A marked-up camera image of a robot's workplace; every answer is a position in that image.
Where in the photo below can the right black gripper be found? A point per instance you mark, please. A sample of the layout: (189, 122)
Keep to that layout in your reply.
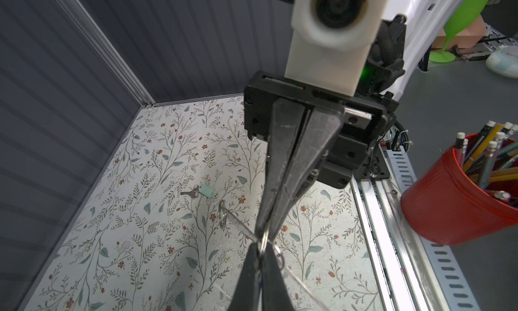
(313, 134)

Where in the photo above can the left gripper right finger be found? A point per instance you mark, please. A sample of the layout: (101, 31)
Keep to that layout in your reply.
(275, 296)

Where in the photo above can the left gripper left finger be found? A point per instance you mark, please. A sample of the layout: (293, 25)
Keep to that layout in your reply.
(246, 295)

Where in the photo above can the green-capped key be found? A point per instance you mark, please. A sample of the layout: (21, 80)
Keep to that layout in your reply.
(197, 191)

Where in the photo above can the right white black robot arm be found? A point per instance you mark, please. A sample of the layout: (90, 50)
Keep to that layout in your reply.
(407, 30)

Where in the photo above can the red pencil cup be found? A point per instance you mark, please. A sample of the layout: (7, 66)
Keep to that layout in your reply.
(446, 207)

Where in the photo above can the green plastic goblet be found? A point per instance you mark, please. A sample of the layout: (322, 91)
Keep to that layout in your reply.
(465, 14)

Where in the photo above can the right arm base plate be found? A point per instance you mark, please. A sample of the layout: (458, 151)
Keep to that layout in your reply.
(374, 167)

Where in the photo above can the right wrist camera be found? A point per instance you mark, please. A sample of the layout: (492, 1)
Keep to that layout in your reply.
(331, 42)

